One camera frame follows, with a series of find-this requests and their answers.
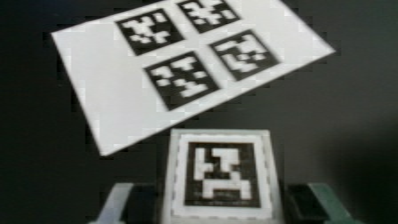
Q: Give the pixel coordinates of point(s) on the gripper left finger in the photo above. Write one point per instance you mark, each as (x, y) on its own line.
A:
(128, 206)

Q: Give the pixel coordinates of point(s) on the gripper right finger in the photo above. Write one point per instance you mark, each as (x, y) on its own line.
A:
(313, 205)

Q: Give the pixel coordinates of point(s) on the small white tagged nut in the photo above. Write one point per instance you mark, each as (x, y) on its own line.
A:
(221, 178)

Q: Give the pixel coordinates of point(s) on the white marker sheet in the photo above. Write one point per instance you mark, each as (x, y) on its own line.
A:
(169, 58)

